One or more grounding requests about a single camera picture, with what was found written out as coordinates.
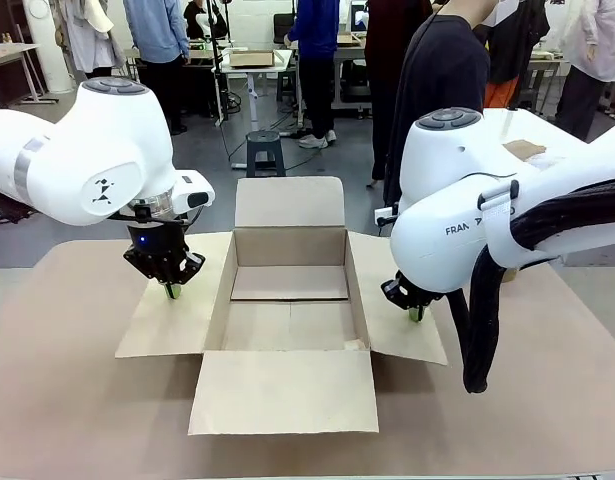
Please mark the white desk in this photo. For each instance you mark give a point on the white desk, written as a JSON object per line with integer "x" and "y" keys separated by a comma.
{"x": 283, "y": 62}

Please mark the white table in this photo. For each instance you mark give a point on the white table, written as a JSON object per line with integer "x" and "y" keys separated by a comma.
{"x": 532, "y": 125}

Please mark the person in dark red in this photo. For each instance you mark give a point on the person in dark red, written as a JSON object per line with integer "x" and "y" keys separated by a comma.
{"x": 382, "y": 50}

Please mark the black plastic stool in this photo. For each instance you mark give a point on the black plastic stool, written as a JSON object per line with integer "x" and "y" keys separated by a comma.
{"x": 264, "y": 150}

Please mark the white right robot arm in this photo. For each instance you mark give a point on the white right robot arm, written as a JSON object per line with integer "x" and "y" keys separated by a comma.
{"x": 437, "y": 200}

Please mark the person in orange trousers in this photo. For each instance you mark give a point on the person in orange trousers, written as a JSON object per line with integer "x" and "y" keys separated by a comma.
{"x": 517, "y": 45}

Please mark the person in pink shirt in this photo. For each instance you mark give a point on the person in pink shirt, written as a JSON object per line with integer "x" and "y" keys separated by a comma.
{"x": 602, "y": 35}

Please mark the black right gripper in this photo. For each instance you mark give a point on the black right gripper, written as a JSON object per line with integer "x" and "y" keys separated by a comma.
{"x": 402, "y": 292}

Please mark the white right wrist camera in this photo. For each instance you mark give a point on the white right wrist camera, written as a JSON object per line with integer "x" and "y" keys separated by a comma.
{"x": 384, "y": 216}

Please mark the black panelled robot workbench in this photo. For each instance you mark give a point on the black panelled robot workbench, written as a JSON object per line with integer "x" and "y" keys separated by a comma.
{"x": 202, "y": 85}

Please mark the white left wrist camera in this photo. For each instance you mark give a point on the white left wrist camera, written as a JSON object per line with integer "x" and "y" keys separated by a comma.
{"x": 197, "y": 199}

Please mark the person in blue sweater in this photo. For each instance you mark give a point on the person in blue sweater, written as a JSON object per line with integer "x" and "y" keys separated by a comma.
{"x": 314, "y": 25}

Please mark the brown cardboard box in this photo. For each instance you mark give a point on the brown cardboard box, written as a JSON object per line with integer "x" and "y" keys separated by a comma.
{"x": 287, "y": 320}

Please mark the black stand pole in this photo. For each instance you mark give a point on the black stand pole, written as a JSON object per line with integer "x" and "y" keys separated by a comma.
{"x": 218, "y": 75}

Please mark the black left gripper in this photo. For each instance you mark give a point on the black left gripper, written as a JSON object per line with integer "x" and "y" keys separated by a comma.
{"x": 154, "y": 242}

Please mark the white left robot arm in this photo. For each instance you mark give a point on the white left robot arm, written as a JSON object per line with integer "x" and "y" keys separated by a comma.
{"x": 87, "y": 150}

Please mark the torn brown cardboard piece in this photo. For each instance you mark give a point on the torn brown cardboard piece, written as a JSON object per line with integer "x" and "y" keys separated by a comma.
{"x": 524, "y": 149}

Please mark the person in grey coat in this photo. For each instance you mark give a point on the person in grey coat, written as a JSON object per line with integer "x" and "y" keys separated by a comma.
{"x": 89, "y": 35}

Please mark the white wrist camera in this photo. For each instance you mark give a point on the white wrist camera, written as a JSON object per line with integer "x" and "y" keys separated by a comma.
{"x": 197, "y": 199}
{"x": 384, "y": 216}

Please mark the person in light blue shirt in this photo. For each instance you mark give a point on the person in light blue shirt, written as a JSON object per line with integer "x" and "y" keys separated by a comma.
{"x": 154, "y": 25}

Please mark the person in black t-shirt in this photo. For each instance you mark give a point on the person in black t-shirt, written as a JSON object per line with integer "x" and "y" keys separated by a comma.
{"x": 437, "y": 100}

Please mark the flat cardboard tray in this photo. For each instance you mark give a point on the flat cardboard tray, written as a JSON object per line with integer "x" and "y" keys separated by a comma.
{"x": 252, "y": 58}

